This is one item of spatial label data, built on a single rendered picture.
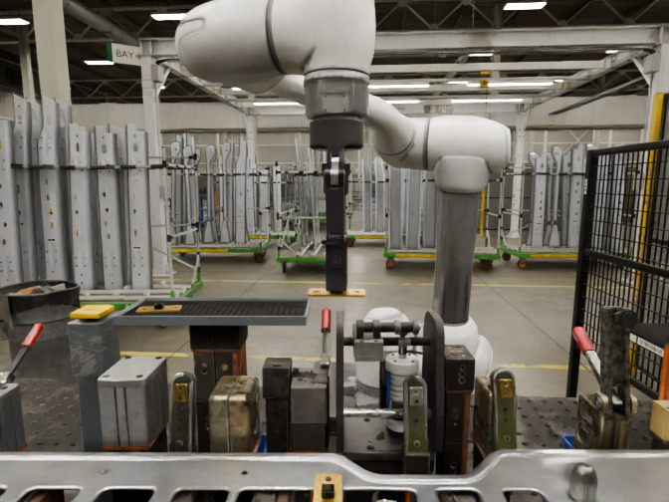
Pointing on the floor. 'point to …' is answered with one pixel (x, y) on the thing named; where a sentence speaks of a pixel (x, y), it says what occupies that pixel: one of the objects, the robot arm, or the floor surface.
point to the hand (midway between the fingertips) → (336, 265)
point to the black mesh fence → (618, 254)
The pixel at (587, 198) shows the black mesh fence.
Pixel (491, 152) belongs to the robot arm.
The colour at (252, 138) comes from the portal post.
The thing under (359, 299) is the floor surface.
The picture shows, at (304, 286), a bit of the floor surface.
